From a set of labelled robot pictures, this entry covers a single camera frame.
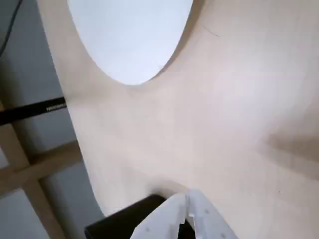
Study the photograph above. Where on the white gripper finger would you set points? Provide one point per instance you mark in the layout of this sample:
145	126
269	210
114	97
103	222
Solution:
209	221
162	219

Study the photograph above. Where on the black bin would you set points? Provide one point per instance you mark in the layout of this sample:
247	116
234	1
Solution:
119	219

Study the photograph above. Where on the black bar with white print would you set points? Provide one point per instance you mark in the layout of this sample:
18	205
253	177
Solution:
30	109

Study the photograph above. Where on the white round plate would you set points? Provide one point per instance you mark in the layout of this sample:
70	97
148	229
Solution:
129	37

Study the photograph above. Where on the wooden frame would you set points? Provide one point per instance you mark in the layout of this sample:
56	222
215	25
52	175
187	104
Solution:
27	171

